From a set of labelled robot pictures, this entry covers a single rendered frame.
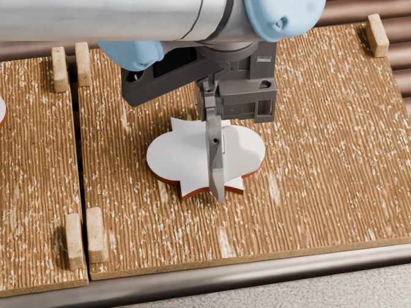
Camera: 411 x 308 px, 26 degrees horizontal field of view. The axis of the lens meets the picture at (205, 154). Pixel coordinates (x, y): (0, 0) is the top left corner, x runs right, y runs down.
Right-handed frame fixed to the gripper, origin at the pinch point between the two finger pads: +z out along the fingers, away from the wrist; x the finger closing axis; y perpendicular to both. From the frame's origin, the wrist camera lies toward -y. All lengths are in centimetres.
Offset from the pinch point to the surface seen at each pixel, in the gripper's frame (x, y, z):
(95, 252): -13.3, -13.8, -1.6
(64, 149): 3.5, -16.8, 0.8
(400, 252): -15.0, 20.4, 2.9
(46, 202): -4.2, -19.2, 0.8
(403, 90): 9.9, 27.7, 3.5
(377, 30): 16.1, 25.0, -1.9
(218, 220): -9.4, 0.1, 0.8
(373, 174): -5.3, 19.4, 0.8
